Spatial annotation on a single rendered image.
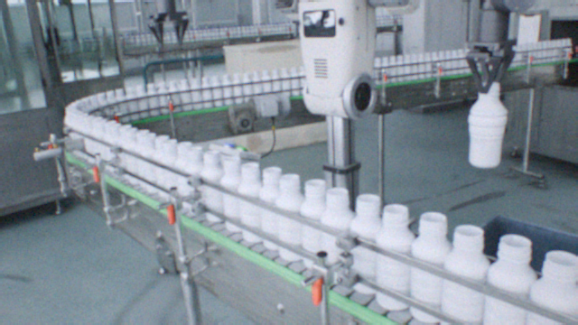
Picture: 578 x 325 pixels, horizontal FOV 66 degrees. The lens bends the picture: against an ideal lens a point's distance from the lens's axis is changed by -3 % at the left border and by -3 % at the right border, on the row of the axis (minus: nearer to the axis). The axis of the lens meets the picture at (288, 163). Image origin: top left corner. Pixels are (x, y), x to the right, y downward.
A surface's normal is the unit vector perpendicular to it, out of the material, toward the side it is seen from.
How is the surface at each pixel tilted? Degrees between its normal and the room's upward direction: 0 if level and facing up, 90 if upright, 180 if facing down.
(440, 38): 90
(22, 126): 90
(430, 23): 90
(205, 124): 90
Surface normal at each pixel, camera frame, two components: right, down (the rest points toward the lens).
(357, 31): 0.68, 0.18
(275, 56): 0.42, 0.25
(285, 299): -0.73, 0.25
